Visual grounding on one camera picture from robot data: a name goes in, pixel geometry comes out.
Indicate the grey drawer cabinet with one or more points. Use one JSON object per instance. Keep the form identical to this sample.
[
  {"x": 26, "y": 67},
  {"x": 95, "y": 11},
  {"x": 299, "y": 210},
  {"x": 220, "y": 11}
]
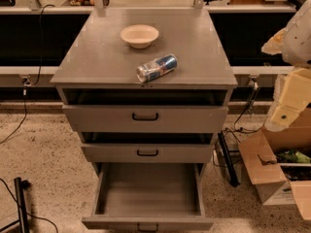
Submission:
[{"x": 101, "y": 60}]

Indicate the green snack bag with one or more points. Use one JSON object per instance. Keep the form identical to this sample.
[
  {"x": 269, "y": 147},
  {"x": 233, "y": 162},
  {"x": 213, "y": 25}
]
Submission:
[{"x": 292, "y": 156}]

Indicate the grey bottom drawer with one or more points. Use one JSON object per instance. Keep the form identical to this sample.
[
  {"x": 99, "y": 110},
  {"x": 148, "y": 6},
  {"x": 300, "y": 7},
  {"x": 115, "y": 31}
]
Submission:
[{"x": 148, "y": 197}]

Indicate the black stand post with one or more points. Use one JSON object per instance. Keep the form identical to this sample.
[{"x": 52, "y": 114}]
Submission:
[{"x": 19, "y": 219}]

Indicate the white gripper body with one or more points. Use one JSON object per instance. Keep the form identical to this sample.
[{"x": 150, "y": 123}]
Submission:
[{"x": 298, "y": 39}]

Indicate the blue silver energy drink can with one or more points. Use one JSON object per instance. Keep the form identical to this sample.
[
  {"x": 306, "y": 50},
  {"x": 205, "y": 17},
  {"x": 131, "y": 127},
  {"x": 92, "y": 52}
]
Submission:
[{"x": 156, "y": 68}]

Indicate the grey middle drawer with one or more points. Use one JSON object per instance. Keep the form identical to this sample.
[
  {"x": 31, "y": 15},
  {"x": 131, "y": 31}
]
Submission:
[{"x": 148, "y": 147}]

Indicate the brown cardboard box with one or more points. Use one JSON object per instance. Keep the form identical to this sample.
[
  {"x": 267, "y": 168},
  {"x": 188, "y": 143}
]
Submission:
[{"x": 258, "y": 154}]

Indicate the black flat bar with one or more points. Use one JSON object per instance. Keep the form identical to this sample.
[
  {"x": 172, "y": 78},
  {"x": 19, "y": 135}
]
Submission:
[{"x": 233, "y": 180}]

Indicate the grey top drawer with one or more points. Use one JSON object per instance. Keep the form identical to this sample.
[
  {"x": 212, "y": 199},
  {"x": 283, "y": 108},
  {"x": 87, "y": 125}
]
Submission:
[{"x": 144, "y": 112}]

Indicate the grey drawer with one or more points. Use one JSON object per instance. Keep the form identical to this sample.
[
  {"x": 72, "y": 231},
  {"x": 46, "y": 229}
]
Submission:
[
  {"x": 148, "y": 197},
  {"x": 148, "y": 147},
  {"x": 144, "y": 112}
]

